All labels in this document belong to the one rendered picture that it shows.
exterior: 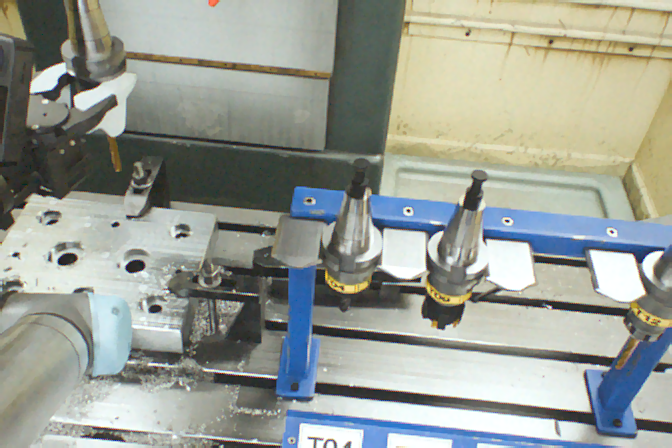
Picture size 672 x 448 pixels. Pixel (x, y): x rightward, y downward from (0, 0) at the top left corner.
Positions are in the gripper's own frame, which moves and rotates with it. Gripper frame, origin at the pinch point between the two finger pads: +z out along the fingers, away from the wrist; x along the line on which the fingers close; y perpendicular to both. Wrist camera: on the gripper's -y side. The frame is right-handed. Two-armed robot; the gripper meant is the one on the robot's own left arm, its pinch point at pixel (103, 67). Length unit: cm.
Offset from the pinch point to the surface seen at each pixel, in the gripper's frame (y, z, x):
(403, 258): 9.8, -3.4, 37.5
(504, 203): 74, 87, 41
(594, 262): 10, 5, 56
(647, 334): 17, 4, 64
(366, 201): 2.5, -4.8, 33.3
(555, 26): 31, 99, 40
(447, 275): 9.6, -3.8, 42.4
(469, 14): 30, 93, 22
